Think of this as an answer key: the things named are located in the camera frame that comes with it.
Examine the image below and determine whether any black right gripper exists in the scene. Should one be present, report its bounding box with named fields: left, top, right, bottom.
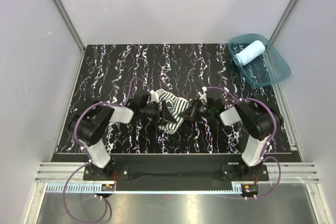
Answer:
left=178, top=98, right=214, bottom=122

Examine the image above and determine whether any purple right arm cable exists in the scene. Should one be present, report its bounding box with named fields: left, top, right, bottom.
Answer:
left=206, top=86, right=283, bottom=200

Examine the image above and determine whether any teal transparent plastic bin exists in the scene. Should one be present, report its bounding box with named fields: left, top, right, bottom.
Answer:
left=228, top=34, right=291, bottom=88

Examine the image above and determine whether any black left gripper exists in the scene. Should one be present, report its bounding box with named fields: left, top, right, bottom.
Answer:
left=140, top=100, right=176, bottom=126

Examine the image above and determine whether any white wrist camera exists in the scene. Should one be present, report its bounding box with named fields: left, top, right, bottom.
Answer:
left=150, top=90, right=160, bottom=103
left=198, top=87, right=207, bottom=104

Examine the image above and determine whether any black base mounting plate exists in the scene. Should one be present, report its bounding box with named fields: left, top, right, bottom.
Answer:
left=83, top=154, right=269, bottom=193

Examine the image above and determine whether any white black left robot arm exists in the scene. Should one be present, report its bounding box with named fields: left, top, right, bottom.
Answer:
left=68, top=93, right=177, bottom=180

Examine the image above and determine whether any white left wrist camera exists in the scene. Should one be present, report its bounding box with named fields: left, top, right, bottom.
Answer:
left=150, top=90, right=160, bottom=103

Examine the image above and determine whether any light blue towel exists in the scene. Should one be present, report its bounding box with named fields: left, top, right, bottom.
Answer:
left=233, top=40, right=266, bottom=66

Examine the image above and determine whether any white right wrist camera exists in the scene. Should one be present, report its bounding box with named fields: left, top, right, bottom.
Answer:
left=198, top=87, right=207, bottom=104

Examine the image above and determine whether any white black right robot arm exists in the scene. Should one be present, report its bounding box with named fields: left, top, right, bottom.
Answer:
left=179, top=93, right=284, bottom=180

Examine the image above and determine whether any green white striped towel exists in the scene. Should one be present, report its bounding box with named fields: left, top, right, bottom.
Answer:
left=157, top=89, right=189, bottom=135

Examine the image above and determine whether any white slotted cable duct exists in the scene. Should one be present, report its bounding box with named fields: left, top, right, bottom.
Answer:
left=46, top=183, right=242, bottom=195

